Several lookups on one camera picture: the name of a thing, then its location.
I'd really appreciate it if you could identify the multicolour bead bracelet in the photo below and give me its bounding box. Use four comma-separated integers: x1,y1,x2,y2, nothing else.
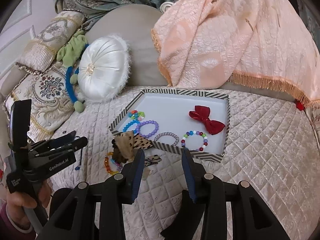
181,129,209,152

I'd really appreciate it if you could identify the purple bead bracelet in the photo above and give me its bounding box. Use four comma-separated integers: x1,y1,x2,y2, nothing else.
135,120,160,139

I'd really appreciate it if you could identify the blue orange knitted bracelet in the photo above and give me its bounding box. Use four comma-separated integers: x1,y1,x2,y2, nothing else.
127,109,146,122

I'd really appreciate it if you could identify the red velvet bow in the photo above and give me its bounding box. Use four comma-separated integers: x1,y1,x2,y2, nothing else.
189,106,225,135

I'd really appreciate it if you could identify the purple sleeve forearm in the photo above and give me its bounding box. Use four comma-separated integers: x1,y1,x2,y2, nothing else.
0,204,36,240

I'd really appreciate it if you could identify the person's left hand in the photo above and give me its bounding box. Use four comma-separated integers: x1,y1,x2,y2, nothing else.
7,181,52,230

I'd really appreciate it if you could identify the leopard print scrunchie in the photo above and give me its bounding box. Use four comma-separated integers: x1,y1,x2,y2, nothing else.
112,131,153,164

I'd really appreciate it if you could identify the floral embroidered square pillow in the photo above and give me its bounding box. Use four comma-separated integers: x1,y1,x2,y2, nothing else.
3,62,74,142

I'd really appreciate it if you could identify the striped hexagonal white tray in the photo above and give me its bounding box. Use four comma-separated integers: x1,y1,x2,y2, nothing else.
109,88,230,163

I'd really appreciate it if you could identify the round white satin cushion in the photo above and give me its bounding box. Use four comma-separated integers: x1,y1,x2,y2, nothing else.
78,35,131,102

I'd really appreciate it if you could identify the green plush toy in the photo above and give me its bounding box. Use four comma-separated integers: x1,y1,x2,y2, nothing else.
56,30,88,113

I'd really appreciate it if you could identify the quilted beige bedspread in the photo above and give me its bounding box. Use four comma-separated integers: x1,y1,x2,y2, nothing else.
51,87,319,239

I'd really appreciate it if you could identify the embroidered cylindrical bolster pillow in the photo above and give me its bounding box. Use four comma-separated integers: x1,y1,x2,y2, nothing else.
15,10,85,75

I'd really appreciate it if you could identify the small red object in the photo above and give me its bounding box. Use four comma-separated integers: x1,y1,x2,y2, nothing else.
295,100,305,111

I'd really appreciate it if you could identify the beige headboard cushion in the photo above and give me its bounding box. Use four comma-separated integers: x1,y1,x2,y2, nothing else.
86,4,168,86

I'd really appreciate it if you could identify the peach fringed blanket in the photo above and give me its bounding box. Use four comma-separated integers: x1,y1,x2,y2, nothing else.
151,0,319,107

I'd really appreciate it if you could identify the orange yellow bead bracelet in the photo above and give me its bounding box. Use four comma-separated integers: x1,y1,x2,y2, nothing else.
103,151,124,176

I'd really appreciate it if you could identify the blue cord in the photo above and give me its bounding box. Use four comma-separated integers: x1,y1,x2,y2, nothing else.
74,143,84,171

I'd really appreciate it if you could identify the silver glitter hair tie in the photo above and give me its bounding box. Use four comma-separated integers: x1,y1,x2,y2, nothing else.
153,132,180,146

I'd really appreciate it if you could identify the blue bead bracelet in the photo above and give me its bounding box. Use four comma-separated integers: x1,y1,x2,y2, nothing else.
122,119,141,134

